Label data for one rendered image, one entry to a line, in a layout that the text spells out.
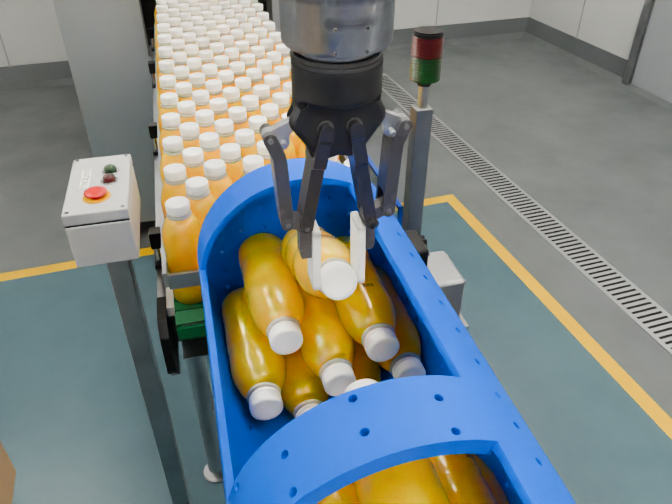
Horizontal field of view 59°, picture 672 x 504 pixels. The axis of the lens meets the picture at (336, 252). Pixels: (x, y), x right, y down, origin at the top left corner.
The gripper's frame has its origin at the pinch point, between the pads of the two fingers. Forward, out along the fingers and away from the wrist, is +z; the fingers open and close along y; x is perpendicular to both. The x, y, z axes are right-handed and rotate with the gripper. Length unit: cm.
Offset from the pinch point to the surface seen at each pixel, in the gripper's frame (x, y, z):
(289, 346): 2.8, -4.8, 14.8
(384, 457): -23.1, -2.5, 1.0
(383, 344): -1.2, 5.3, 13.0
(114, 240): 39, -27, 20
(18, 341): 141, -87, 126
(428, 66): 64, 36, 5
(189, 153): 58, -13, 16
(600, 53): 362, 310, 117
